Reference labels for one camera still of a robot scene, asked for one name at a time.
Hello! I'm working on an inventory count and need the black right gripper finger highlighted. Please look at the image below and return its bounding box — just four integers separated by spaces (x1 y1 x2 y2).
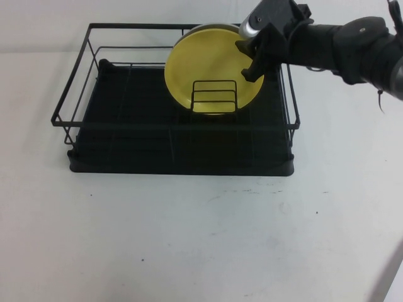
241 43 278 82
236 33 268 58

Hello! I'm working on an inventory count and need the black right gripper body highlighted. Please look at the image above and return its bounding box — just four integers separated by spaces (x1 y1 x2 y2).
255 18 316 66

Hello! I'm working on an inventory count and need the yellow round plate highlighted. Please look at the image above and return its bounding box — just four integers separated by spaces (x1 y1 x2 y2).
164 29 266 115

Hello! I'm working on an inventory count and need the black plastic drip tray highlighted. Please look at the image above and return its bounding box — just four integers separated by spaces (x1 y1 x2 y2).
67 58 296 176

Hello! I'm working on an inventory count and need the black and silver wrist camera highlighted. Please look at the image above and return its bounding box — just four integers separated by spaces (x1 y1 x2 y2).
238 0 298 39

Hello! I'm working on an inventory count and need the black cable tie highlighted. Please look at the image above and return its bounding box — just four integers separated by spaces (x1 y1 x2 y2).
377 89 387 115

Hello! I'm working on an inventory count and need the black wire dish rack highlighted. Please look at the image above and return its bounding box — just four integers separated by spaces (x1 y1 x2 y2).
50 22 301 149

